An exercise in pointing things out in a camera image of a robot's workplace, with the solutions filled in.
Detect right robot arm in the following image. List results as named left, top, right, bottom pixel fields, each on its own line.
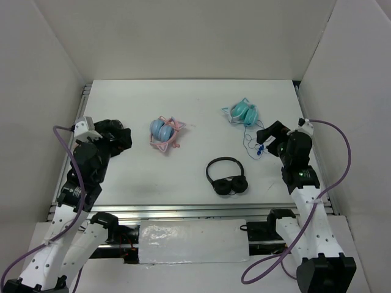
left=257, top=118, right=357, bottom=292

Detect white taped cover plate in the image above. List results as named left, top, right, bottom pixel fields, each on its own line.
left=138, top=219, right=250, bottom=264

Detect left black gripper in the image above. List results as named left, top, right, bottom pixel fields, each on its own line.
left=77, top=123, right=133, bottom=183

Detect pink blue cat headphones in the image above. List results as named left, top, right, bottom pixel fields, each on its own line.
left=149, top=116, right=186, bottom=153

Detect aluminium rail frame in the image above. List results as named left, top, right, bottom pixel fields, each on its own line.
left=45, top=81, right=340, bottom=223

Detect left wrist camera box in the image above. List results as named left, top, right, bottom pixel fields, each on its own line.
left=74, top=117, right=102, bottom=142

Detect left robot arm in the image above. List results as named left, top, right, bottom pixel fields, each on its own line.
left=1, top=117, right=132, bottom=292

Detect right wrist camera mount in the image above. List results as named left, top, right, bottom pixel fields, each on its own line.
left=296, top=118, right=314, bottom=137

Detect blue headphone cable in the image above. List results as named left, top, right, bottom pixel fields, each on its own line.
left=243, top=118, right=269, bottom=160

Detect teal cat ear headphones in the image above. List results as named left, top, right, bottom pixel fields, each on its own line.
left=221, top=98, right=259, bottom=126

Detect small black headphones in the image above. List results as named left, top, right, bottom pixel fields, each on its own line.
left=205, top=156, right=248, bottom=196

